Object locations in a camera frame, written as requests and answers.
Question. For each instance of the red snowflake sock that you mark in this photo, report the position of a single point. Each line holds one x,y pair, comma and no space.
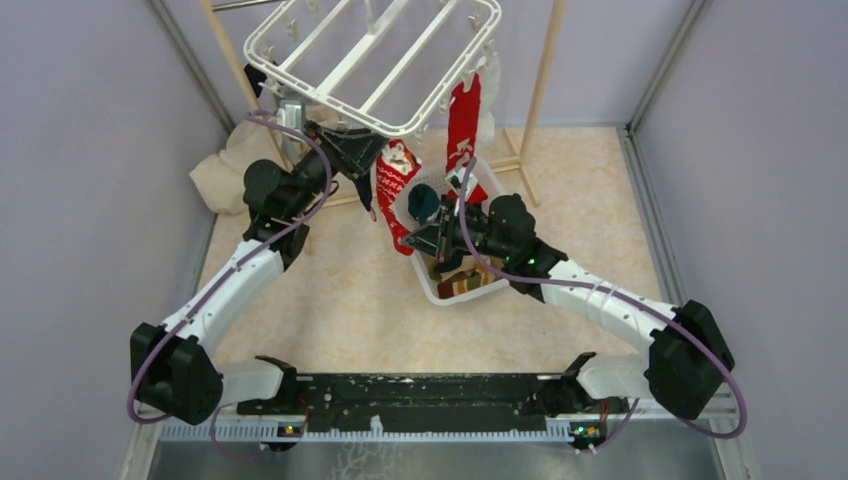
396,166

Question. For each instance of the white plastic sock hanger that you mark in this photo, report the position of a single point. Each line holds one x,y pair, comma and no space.
390,66

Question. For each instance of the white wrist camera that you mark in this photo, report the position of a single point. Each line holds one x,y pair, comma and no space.
462,184
291,114

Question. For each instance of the dark navy sock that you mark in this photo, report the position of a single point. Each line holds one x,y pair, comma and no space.
255,78

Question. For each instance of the white fluffy sock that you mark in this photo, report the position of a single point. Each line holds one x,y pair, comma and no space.
490,79

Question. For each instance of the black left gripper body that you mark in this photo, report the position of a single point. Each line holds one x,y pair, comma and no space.
312,176

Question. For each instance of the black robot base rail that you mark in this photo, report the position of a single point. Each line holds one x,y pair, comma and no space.
449,408

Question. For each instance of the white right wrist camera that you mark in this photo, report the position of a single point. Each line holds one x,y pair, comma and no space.
462,184

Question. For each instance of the white plastic laundry basket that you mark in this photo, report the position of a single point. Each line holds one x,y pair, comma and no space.
423,265

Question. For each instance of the beige crumpled cloth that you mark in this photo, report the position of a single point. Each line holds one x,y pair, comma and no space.
219,177

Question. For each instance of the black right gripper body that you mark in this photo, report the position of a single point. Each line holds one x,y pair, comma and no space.
478,235

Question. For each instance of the red plain sock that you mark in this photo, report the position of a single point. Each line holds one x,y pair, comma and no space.
463,122

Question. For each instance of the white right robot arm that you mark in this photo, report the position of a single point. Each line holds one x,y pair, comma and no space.
681,358

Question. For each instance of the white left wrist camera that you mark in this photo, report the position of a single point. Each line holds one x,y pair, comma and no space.
291,114

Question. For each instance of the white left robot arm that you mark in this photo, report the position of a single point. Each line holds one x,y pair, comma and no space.
172,368

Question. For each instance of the teal sock in basket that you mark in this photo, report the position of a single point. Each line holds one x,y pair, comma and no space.
423,203

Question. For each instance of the navy red sock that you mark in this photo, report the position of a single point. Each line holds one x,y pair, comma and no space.
365,193

